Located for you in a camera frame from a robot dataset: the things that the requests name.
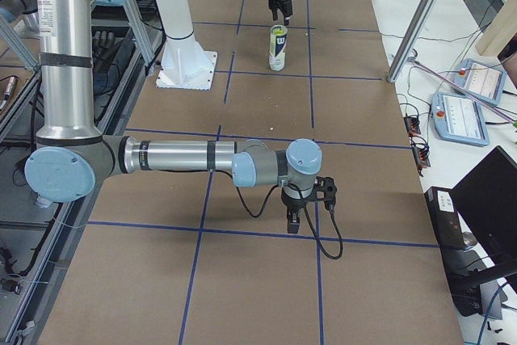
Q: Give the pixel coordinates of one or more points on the white tennis ball can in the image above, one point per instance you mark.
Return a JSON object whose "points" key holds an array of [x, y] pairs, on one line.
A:
{"points": [[277, 50]]}

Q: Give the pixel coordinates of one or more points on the brown paper table cover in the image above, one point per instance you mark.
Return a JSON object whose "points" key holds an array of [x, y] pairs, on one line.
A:
{"points": [[186, 259]]}

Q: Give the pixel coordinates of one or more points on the lower orange black adapter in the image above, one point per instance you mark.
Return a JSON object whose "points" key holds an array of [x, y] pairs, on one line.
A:
{"points": [[420, 149]]}

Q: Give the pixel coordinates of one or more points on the orange black adapter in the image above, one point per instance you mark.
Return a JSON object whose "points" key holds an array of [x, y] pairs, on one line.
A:
{"points": [[412, 124], [420, 149]]}

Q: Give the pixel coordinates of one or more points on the upper orange black adapter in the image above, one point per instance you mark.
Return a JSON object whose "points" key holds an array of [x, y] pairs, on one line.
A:
{"points": [[412, 124]]}

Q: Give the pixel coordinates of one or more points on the black desktop computer box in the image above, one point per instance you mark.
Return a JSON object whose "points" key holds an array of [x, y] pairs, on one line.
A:
{"points": [[446, 222]]}

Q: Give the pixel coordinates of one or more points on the near teach pendant tablet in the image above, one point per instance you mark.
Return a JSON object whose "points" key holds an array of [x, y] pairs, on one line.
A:
{"points": [[459, 119]]}

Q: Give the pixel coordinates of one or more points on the teach pendant tablet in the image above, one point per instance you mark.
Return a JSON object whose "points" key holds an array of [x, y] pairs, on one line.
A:
{"points": [[459, 119], [485, 81]]}

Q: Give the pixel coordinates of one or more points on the black computer monitor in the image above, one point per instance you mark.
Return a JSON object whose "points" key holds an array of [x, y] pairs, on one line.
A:
{"points": [[486, 200]]}

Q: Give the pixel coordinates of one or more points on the far teach pendant tablet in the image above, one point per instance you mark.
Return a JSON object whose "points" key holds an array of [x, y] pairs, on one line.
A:
{"points": [[485, 81]]}

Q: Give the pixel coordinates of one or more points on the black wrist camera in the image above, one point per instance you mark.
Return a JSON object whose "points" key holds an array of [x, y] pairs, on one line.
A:
{"points": [[326, 191]]}

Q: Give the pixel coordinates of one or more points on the white camera stand pole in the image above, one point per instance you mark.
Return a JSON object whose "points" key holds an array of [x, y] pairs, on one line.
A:
{"points": [[184, 63]]}

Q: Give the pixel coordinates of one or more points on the aluminium frame post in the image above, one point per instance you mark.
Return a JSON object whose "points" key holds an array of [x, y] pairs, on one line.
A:
{"points": [[412, 34]]}

